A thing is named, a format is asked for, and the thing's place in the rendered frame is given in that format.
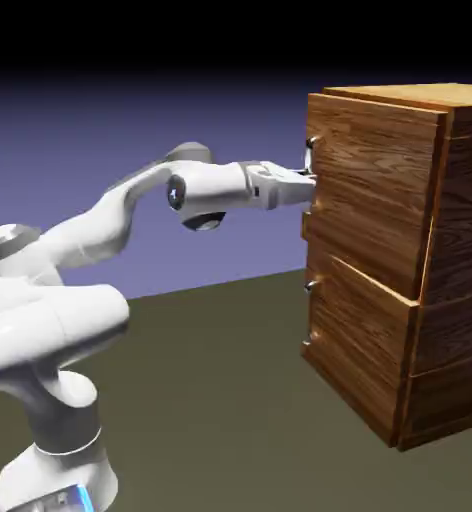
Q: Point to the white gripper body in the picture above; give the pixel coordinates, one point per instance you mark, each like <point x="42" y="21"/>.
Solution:
<point x="288" y="192"/>

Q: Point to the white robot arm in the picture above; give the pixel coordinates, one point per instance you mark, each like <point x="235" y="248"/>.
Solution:
<point x="80" y="240"/>

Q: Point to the wooden cabinet door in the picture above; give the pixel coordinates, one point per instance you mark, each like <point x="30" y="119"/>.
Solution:
<point x="372" y="192"/>
<point x="360" y="340"/>

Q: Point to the wooden cabinet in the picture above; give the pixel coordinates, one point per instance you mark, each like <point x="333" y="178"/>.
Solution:
<point x="460" y="240"/>

